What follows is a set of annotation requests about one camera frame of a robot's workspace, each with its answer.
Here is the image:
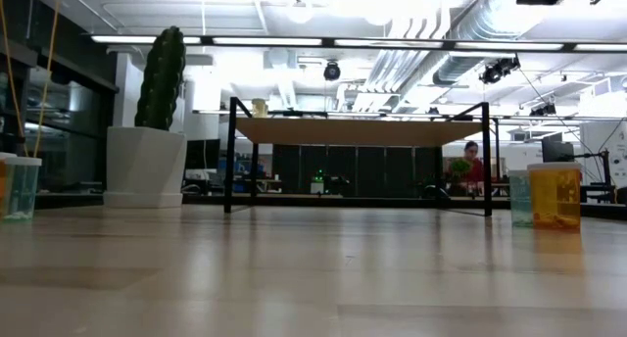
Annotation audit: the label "white faceted plant pot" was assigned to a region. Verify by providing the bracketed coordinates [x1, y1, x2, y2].
[102, 125, 188, 210]

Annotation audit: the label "black computer monitor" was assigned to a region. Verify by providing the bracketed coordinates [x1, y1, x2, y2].
[541, 139, 575, 165]
[185, 138, 221, 170]

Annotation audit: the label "white device green light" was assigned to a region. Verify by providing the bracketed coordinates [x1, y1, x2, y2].
[311, 168, 327, 196]

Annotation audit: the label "black overhead light bar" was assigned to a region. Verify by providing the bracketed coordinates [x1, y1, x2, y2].
[82, 31, 627, 54]

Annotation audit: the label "small green potted plant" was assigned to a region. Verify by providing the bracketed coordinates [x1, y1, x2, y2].
[448, 158, 474, 182]

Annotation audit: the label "silver spiral air duct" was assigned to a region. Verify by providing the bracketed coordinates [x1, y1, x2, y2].
[433, 0, 523, 86]

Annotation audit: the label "person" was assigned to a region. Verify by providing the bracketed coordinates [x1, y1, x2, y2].
[453, 140, 487, 197]

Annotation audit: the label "green cactus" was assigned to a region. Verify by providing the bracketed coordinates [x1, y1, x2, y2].
[134, 25, 187, 131]

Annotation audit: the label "yellow hanging cord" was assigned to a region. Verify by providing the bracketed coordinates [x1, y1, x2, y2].
[31, 0, 63, 158]
[0, 0, 24, 157]

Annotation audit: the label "round black overhead camera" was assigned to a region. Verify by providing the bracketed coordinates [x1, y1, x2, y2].
[322, 60, 343, 82]

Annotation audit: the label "black aluminium rig frame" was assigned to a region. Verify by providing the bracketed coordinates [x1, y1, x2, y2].
[33, 192, 627, 219]

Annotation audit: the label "black ceiling spotlight cluster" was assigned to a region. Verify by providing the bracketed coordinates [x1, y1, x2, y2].
[479, 56, 521, 86]

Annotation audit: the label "dark partition panels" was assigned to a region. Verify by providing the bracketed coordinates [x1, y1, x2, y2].
[271, 144, 445, 199]

